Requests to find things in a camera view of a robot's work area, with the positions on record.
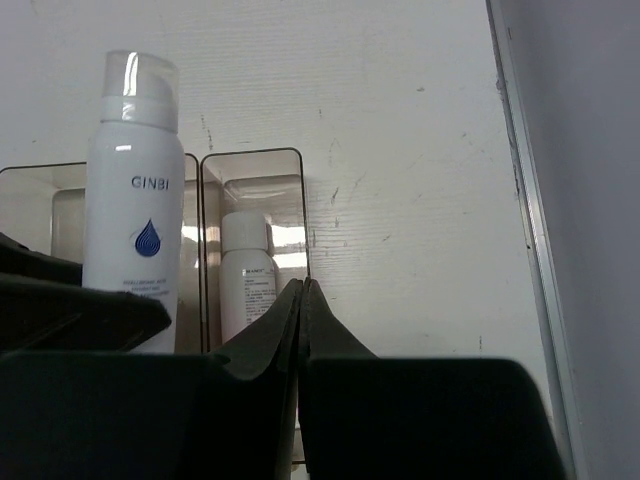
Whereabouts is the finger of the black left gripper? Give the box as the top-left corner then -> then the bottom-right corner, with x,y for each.
1,234 -> 171,352

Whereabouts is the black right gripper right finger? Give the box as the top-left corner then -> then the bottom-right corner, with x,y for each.
302,280 -> 566,479

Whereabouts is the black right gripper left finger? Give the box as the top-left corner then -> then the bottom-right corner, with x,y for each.
1,280 -> 303,479

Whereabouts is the pink teal gradient spray bottle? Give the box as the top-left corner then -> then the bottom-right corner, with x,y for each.
219,211 -> 277,342

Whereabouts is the white spray bottle clear cap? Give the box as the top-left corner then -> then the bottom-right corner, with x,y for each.
81,49 -> 186,354

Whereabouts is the clear organizer bin middle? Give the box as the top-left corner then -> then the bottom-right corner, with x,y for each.
1,154 -> 206,354

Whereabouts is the clear organizer bin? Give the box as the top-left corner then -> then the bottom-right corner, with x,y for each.
198,148 -> 310,352
1,154 -> 206,354

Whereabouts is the clear organizer bin right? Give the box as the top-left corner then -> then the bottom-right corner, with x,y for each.
198,148 -> 310,352

